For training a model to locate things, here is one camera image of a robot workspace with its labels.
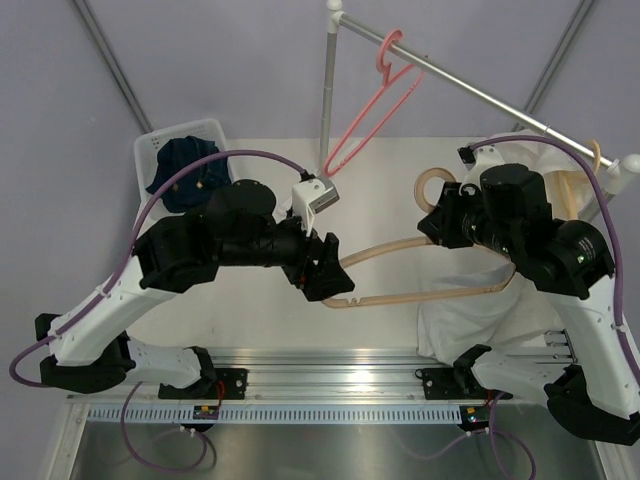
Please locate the beige hanger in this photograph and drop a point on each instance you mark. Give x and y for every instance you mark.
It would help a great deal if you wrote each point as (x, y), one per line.
(409, 243)
(571, 183)

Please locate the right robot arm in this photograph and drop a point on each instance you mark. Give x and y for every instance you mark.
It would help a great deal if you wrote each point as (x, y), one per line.
(596, 398)

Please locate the pink plastic hanger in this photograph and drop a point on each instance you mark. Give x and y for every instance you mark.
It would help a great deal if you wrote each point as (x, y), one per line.
(389, 79)

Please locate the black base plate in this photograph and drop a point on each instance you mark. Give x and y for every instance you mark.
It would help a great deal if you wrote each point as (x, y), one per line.
(231, 384)
(439, 384)

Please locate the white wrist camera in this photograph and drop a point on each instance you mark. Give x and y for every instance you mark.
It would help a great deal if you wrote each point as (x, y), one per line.
(311, 197)
(477, 161)

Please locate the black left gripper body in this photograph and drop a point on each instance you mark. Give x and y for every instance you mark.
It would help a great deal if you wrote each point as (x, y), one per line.
(295, 272)

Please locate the white slotted cable duct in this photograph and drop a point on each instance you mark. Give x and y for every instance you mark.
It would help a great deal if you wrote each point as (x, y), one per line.
(278, 414)

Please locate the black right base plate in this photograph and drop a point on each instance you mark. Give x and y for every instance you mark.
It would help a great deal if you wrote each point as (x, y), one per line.
(439, 384)

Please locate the white plastic basket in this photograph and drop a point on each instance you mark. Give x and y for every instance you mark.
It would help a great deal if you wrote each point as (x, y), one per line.
(147, 146)

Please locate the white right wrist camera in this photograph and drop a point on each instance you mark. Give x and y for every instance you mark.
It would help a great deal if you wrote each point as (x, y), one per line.
(477, 161)

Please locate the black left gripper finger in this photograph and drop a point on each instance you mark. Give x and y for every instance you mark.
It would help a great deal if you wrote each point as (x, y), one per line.
(330, 252)
(326, 280)

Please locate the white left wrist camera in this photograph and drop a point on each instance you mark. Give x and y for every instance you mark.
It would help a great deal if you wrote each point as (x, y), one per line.
(311, 197)

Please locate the cream white garment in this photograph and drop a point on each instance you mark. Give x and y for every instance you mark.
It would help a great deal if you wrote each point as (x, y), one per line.
(538, 155)

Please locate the silver clothes rack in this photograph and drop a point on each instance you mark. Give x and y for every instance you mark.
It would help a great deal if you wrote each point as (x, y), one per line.
(618, 173)

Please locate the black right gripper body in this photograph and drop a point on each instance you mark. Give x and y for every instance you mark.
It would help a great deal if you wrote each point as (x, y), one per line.
(461, 217)

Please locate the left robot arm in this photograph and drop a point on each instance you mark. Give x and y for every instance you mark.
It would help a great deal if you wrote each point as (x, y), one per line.
(235, 229)

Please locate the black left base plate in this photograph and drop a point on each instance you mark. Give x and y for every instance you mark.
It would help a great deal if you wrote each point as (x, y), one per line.
(231, 384)

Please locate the aluminium mounting rail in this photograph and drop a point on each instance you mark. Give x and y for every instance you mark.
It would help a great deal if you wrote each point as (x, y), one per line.
(288, 374)

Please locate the white satin garment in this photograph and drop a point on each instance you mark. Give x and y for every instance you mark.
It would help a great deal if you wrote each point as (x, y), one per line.
(446, 328)

